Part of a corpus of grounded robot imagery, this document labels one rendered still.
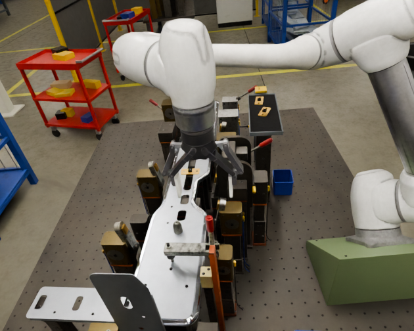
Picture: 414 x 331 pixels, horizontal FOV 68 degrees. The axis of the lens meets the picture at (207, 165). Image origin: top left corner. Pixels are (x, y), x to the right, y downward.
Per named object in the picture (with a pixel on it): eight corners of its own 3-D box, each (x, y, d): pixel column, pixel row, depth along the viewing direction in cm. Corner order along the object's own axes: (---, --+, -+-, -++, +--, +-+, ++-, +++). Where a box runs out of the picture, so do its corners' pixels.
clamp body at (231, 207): (225, 261, 134) (219, 200, 111) (250, 262, 133) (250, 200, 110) (225, 275, 129) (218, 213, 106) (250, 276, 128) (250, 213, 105)
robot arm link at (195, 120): (175, 92, 69) (179, 115, 72) (167, 111, 62) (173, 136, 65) (215, 89, 68) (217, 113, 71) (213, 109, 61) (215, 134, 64)
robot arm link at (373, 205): (364, 222, 129) (357, 171, 131) (413, 224, 116) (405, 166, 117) (346, 229, 119) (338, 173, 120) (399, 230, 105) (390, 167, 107)
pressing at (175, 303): (186, 103, 196) (185, 100, 195) (221, 101, 193) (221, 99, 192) (119, 324, 88) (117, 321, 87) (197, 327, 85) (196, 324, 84)
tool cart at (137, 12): (137, 65, 562) (123, 6, 503) (160, 64, 552) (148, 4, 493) (117, 83, 500) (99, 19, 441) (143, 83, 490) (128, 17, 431)
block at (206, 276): (211, 324, 113) (200, 265, 91) (220, 324, 113) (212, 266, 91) (210, 333, 111) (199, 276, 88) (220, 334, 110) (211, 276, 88)
